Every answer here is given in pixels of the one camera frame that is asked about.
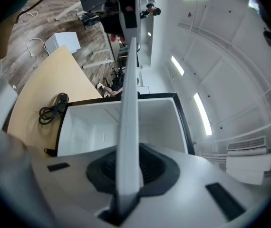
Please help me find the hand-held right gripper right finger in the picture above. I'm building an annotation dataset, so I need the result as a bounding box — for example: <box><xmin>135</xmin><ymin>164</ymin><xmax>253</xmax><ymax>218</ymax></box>
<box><xmin>126</xmin><ymin>143</ymin><xmax>271</xmax><ymax>228</ymax></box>

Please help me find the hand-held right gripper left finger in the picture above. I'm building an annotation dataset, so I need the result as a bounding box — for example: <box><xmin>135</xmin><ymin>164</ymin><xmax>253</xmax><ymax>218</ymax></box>
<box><xmin>29</xmin><ymin>145</ymin><xmax>121</xmax><ymax>228</ymax></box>

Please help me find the black fridge with white interior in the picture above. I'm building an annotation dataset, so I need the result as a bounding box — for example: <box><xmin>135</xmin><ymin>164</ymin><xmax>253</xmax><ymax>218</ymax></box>
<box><xmin>44</xmin><ymin>92</ymin><xmax>196</xmax><ymax>158</ymax></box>

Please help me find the white fridge shelf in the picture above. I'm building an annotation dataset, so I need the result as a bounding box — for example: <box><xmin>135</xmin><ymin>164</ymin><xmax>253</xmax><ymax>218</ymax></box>
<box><xmin>115</xmin><ymin>0</ymin><xmax>145</xmax><ymax>215</ymax></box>

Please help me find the white air conditioner unit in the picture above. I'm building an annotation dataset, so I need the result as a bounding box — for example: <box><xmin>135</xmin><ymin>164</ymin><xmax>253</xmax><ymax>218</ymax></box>
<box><xmin>225</xmin><ymin>135</ymin><xmax>271</xmax><ymax>185</ymax></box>

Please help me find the white box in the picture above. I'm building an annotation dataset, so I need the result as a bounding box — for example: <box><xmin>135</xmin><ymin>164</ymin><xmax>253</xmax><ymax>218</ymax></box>
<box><xmin>44</xmin><ymin>31</ymin><xmax>82</xmax><ymax>55</ymax></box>

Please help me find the white ceiling conduit pipe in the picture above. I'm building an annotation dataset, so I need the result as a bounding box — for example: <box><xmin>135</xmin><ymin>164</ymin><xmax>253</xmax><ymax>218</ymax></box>
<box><xmin>182</xmin><ymin>0</ymin><xmax>198</xmax><ymax>55</ymax></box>

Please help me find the white table frame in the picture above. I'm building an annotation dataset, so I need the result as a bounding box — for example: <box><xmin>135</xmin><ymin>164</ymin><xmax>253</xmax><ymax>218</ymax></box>
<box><xmin>54</xmin><ymin>0</ymin><xmax>82</xmax><ymax>21</ymax></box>
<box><xmin>82</xmin><ymin>24</ymin><xmax>117</xmax><ymax>70</ymax></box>

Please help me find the coiled black power cable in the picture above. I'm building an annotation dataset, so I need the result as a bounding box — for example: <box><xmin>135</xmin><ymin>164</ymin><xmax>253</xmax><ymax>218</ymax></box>
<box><xmin>38</xmin><ymin>92</ymin><xmax>70</xmax><ymax>125</ymax></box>

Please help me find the long black cable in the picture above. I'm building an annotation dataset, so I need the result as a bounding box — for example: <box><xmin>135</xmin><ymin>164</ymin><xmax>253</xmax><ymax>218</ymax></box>
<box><xmin>15</xmin><ymin>0</ymin><xmax>66</xmax><ymax>24</ymax></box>

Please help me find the white cable with plug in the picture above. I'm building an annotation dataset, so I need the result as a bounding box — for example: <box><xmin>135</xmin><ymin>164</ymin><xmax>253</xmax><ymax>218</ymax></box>
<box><xmin>26</xmin><ymin>38</ymin><xmax>51</xmax><ymax>58</ymax></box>

